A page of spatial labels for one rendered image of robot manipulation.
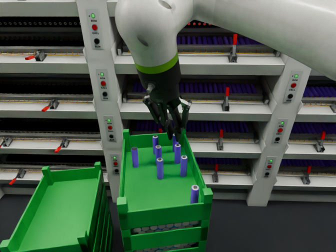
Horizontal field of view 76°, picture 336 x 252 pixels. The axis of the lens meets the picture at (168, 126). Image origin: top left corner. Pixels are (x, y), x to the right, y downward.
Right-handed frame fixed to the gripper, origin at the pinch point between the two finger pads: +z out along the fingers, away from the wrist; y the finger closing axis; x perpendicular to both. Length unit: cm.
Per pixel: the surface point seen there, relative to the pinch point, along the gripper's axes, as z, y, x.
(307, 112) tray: 20, 42, 34
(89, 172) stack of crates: 16.6, -30.9, -15.0
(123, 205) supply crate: -11.0, 0.1, -26.5
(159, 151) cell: 0.0, -1.7, -7.7
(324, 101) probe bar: 20, 48, 41
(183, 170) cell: 1.7, 6.4, -10.7
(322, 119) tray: 24, 48, 35
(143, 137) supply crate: 3.7, -10.4, -2.4
